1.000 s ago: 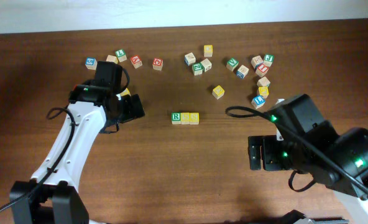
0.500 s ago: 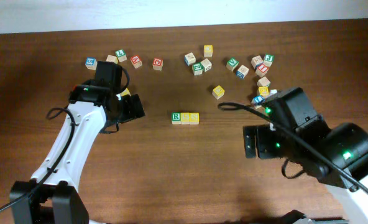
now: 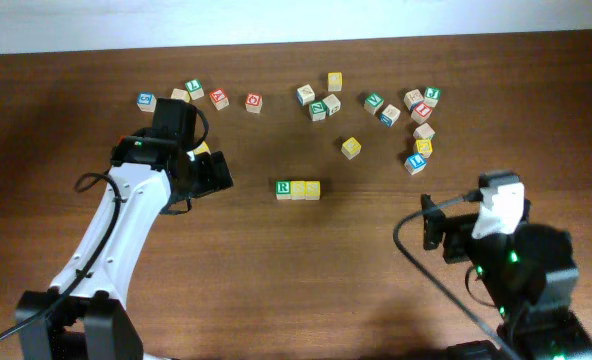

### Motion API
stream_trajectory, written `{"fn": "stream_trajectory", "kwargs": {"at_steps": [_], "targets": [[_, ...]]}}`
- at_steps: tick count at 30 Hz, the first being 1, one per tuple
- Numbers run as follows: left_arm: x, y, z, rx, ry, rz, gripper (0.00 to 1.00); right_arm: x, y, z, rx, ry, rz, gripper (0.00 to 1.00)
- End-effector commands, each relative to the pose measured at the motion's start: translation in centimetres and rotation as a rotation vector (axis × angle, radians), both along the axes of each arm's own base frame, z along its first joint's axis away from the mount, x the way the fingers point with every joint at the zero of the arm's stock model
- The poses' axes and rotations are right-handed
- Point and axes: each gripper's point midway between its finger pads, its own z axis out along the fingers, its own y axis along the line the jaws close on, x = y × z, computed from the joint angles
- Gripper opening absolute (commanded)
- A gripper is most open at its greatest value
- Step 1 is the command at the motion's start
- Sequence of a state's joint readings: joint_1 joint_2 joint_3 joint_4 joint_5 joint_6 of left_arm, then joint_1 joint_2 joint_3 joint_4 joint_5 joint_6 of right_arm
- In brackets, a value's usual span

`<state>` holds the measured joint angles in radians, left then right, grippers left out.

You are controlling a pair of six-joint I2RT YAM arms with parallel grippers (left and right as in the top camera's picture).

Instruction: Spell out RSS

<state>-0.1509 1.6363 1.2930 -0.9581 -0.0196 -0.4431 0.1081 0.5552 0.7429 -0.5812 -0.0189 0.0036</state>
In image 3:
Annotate green R block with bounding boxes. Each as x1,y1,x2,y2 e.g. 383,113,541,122
275,180,292,200

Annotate yellow block cluster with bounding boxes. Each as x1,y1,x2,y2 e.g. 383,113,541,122
193,141,210,155
290,181,306,200

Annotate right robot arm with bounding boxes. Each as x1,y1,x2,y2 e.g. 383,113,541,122
420,171,592,359

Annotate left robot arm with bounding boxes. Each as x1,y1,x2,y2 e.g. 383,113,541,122
15,98,233,359

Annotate blue L block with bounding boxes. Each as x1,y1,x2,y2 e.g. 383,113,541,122
404,154,427,175

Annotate red A block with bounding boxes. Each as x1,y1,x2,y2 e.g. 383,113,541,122
209,88,229,111

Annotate red Q block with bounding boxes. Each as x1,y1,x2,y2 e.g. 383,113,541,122
245,93,263,114

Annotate plain wooden block left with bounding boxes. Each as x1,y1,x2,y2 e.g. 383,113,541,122
170,88,190,103

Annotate plain wooden block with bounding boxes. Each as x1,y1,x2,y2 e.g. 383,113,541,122
413,123,435,140
323,94,341,116
170,88,190,103

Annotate green L block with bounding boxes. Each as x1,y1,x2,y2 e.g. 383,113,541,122
185,79,205,100

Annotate plain wooden block right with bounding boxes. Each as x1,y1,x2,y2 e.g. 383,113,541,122
413,123,435,140

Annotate blue 5 block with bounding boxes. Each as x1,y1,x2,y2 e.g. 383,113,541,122
137,92,157,113

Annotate red I block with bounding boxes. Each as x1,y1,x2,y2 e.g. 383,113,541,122
411,102,433,124

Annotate blue S block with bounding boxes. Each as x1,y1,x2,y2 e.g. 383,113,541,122
380,104,401,127

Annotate wooden block blue side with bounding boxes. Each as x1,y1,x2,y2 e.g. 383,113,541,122
296,84,316,106

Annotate wooden K block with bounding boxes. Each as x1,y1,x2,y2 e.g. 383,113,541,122
403,89,424,111

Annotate green Z block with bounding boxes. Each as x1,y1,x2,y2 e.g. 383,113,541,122
309,101,327,122

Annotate green J block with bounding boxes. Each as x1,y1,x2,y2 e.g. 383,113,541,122
424,87,441,108

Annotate green V block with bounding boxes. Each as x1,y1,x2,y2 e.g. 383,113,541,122
364,92,384,115

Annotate plain wooden block centre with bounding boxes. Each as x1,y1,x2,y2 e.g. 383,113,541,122
323,94,341,116

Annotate yellow block top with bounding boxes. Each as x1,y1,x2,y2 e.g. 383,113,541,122
327,72,343,92

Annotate right black cable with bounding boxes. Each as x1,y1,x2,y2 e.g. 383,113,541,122
392,189,527,360

